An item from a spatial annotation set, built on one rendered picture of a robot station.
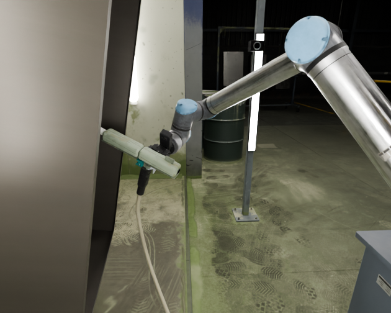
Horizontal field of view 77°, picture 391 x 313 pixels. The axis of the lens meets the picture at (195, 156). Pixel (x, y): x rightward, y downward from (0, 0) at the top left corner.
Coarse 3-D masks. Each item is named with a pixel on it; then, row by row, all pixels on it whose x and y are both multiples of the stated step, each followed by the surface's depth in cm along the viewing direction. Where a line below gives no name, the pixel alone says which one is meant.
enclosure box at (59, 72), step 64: (0, 0) 37; (64, 0) 38; (128, 0) 90; (0, 64) 40; (64, 64) 41; (128, 64) 97; (0, 128) 43; (64, 128) 44; (0, 192) 46; (64, 192) 48; (0, 256) 51; (64, 256) 53
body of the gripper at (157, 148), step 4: (172, 140) 105; (156, 144) 100; (160, 144) 100; (172, 144) 105; (152, 148) 97; (156, 148) 98; (160, 148) 98; (164, 148) 99; (172, 148) 106; (160, 152) 96; (164, 152) 97; (168, 152) 98; (172, 152) 107
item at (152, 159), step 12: (108, 132) 89; (120, 144) 88; (132, 144) 88; (132, 156) 89; (144, 156) 86; (156, 156) 86; (168, 156) 86; (144, 168) 90; (156, 168) 88; (168, 168) 85; (180, 168) 87; (144, 180) 93
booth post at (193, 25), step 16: (192, 0) 228; (192, 16) 232; (192, 32) 237; (192, 48) 242; (192, 64) 246; (192, 80) 252; (192, 96) 257; (192, 128) 268; (192, 144) 274; (192, 160) 280; (192, 176) 287
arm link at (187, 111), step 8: (184, 104) 105; (192, 104) 107; (176, 112) 107; (184, 112) 105; (192, 112) 106; (200, 112) 112; (176, 120) 109; (184, 120) 107; (192, 120) 110; (176, 128) 110; (184, 128) 110
